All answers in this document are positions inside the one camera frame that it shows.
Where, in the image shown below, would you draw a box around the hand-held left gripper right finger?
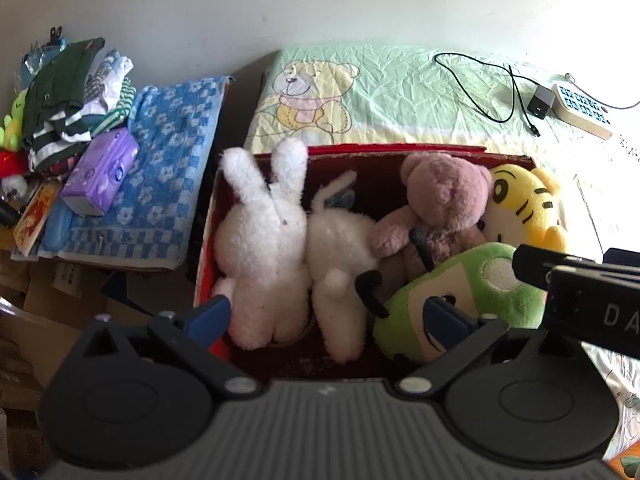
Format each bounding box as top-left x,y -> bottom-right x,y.
395,296 -> 587,396

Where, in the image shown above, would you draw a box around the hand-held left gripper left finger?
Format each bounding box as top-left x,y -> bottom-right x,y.
75,295 -> 262,396

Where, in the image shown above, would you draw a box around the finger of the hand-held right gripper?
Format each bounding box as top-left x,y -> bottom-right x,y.
512,244 -> 598,292

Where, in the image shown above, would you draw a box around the green ladybug plush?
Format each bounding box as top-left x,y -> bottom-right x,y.
354,227 -> 551,364

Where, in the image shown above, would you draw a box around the yellow tiger plush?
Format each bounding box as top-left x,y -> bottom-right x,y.
480,162 -> 571,257

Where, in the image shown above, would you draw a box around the plain white rabbit plush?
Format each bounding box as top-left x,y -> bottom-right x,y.
212,137 -> 312,351

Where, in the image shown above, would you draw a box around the mauve teddy bear plush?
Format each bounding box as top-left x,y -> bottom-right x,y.
370,152 -> 493,282

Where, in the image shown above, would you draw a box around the white rabbit plush plaid ears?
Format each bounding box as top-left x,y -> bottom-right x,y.
305,170 -> 382,364

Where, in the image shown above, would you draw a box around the red cardboard box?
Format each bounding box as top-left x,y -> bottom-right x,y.
192,142 -> 551,382

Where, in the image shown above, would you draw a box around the brown cardboard box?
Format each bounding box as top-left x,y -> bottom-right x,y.
0,299 -> 87,392
22,259 -> 151,332

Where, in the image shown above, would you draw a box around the blue floral towel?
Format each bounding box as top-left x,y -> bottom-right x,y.
57,76 -> 236,274

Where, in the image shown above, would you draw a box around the black charger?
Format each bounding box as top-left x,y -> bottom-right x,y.
526,83 -> 557,121

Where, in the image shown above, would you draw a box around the beige power strip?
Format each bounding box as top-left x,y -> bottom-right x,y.
550,82 -> 615,141

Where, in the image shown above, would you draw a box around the blue plastic case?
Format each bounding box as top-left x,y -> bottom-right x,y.
40,205 -> 76,256

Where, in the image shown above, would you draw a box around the purple tissue pack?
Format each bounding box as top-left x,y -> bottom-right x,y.
60,127 -> 141,217

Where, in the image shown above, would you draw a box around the orange picture book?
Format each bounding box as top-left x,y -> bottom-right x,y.
12,180 -> 64,257

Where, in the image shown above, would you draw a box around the printed green bedsheet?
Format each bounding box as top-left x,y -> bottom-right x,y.
247,47 -> 640,480

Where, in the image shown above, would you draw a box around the small white plush toy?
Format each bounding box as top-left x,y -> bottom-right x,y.
0,175 -> 29,199

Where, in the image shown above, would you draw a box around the red plush toy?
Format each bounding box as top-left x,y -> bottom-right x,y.
0,150 -> 26,179

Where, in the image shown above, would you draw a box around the pile of clothes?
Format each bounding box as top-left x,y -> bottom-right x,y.
22,37 -> 137,179

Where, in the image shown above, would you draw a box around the green plastic toy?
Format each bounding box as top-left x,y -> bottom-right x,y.
2,89 -> 29,151

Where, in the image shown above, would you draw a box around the black charger cable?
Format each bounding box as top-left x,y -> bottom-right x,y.
434,51 -> 542,137

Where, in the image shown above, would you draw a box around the grey power strip cable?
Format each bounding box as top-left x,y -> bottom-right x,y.
565,74 -> 640,112

